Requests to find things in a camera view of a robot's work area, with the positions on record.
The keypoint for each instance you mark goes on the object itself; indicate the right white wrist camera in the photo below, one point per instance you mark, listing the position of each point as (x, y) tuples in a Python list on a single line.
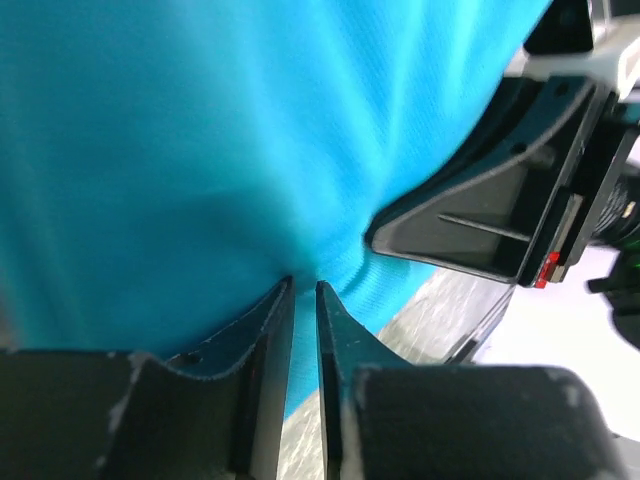
[(598, 39)]

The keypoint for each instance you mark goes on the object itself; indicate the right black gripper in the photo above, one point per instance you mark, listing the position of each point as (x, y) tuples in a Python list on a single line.
[(490, 210)]

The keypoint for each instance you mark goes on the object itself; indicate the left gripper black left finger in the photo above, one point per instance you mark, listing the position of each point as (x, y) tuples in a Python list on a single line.
[(243, 372)]

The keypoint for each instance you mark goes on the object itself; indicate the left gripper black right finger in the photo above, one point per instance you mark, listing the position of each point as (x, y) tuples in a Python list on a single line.
[(343, 346)]

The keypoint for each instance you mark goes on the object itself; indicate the teal t-shirt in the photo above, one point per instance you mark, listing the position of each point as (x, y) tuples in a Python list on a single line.
[(165, 163)]

